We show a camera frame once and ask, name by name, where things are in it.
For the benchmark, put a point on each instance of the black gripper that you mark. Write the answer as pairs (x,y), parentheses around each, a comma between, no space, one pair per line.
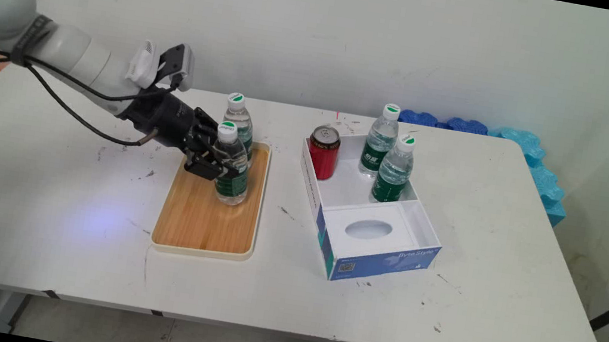
(164,120)

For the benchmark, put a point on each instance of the green label water bottle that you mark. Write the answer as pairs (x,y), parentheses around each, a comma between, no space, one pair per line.
(377,151)
(243,125)
(232,187)
(393,175)

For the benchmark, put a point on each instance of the wooden tray with cream rim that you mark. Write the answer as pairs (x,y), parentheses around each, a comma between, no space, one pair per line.
(194,221)

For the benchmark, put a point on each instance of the red soda can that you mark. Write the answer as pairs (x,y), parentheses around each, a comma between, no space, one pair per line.
(323,153)

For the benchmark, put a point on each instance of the white blue cardboard box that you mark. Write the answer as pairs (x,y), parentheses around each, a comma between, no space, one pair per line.
(381,261)

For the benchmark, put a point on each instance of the dark blue foam mat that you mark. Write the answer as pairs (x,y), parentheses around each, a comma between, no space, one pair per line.
(467,125)
(418,117)

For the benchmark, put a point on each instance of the cyan foam mat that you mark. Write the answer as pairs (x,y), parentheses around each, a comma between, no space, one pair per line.
(544,180)

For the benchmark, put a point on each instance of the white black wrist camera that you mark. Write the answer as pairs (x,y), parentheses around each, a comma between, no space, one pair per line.
(166,66)

